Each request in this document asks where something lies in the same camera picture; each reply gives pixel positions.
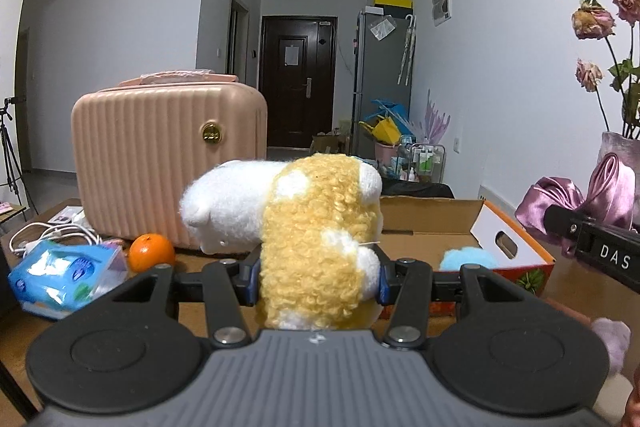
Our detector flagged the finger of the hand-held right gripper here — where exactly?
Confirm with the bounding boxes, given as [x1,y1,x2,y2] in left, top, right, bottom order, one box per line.
[543,204,601,243]

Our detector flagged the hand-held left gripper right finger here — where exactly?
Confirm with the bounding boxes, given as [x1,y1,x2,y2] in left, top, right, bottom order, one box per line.
[377,247,532,351]

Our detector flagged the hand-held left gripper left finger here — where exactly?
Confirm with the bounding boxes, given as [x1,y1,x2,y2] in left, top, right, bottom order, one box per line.
[111,246,264,350]

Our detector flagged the pink satin scrunchie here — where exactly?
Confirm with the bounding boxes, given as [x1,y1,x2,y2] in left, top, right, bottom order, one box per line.
[514,151,639,258]

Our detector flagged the white and yellow plush toy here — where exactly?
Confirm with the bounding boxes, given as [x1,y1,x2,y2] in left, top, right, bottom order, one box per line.
[178,153,385,331]

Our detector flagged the orange cardboard box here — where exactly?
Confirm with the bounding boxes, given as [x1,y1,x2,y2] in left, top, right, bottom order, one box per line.
[377,195,556,321]

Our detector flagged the light blue plush toy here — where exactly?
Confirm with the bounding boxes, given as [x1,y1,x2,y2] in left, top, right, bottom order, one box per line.
[439,246,501,271]

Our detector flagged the lilac fluffy cloth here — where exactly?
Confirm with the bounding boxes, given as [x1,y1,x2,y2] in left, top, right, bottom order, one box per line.
[592,317,632,376]

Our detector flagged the blue soft tissue pack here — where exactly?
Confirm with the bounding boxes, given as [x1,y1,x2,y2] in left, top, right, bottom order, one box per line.
[7,239,129,321]

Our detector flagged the pink textured vase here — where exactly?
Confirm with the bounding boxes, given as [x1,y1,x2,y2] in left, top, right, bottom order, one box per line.
[599,130,640,168]

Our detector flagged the dark cloth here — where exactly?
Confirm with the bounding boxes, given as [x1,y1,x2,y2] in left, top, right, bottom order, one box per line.
[379,179,456,199]

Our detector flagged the orange fruit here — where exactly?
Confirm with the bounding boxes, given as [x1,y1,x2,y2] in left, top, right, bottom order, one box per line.
[127,233,177,274]

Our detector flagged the cart with bottles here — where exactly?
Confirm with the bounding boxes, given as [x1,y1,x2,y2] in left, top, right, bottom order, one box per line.
[397,141,448,183]

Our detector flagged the pink bucket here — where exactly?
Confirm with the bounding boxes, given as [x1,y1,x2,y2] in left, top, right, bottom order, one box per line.
[374,140,401,168]

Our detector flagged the brown floor carton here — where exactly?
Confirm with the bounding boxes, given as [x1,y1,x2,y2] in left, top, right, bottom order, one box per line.
[310,134,346,156]

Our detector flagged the pink ribbed suitcase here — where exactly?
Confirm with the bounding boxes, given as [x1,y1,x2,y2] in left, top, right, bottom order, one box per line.
[70,81,269,253]

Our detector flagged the blue plastic rack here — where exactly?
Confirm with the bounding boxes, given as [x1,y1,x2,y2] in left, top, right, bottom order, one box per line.
[370,98,416,128]

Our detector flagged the dried pink roses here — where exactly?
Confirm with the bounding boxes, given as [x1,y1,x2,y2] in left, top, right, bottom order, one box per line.
[571,0,640,138]

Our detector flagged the dark brown door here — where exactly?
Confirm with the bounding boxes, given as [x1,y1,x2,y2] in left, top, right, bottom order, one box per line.
[258,15,337,150]

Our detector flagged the grey refrigerator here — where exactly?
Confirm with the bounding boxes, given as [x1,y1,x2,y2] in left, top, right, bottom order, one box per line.
[352,8,416,158]

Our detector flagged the pink item on suitcase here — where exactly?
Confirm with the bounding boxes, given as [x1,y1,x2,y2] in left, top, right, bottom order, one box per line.
[119,69,239,88]

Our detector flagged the hanging folded umbrellas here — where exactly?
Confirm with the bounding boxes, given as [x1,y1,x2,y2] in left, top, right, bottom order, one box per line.
[398,14,417,86]

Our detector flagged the black tripod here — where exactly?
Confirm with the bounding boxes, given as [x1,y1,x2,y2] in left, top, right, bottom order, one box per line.
[0,96,39,216]

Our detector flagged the white wall box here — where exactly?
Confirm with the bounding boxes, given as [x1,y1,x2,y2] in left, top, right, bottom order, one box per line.
[477,184,516,216]

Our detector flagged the purple wall decoration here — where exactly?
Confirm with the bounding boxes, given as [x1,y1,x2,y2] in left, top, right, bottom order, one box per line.
[422,89,451,146]

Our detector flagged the white charger cable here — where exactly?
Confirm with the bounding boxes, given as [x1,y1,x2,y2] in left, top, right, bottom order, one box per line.
[9,221,104,261]

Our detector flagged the white wall electric panel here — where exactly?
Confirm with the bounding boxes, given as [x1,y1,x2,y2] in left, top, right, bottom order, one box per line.
[430,0,454,28]

